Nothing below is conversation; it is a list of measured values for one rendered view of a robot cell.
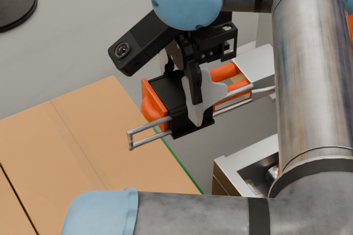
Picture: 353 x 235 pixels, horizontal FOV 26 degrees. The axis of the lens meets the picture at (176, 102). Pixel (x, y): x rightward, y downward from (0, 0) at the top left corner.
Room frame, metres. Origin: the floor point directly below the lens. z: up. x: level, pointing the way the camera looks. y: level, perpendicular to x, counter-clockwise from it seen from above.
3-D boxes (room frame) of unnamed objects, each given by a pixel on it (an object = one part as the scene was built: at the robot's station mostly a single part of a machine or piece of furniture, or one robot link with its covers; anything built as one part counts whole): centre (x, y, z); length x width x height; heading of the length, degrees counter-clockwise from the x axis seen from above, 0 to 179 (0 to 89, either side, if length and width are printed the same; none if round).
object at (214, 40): (0.76, -0.03, 1.42); 0.09 x 0.08 x 0.12; 116
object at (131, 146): (0.74, -0.07, 1.27); 0.31 x 0.03 x 0.05; 117
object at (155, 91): (0.76, 0.00, 1.27); 0.08 x 0.07 x 0.05; 117
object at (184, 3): (0.66, -0.03, 1.58); 0.11 x 0.11 x 0.08; 86
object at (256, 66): (0.82, -0.13, 1.27); 0.07 x 0.07 x 0.04; 27
